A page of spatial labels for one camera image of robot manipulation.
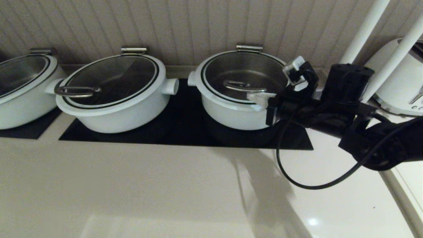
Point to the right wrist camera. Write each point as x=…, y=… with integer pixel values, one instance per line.
x=297, y=71

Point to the small black glass hob panel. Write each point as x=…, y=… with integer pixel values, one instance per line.
x=29, y=130

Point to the glass pot lid white rim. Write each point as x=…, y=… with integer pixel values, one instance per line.
x=16, y=72
x=112, y=79
x=244, y=69

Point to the large black glass hob panel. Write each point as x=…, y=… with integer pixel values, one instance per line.
x=185, y=132

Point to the white pot steel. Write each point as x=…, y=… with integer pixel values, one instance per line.
x=231, y=115
x=125, y=119
x=23, y=112

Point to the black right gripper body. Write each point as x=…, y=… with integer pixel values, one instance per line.
x=297, y=109

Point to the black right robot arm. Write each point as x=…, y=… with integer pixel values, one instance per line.
x=350, y=86

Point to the white toaster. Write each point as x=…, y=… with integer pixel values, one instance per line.
x=396, y=89

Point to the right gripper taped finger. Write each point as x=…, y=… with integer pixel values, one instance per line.
x=264, y=103
x=261, y=96

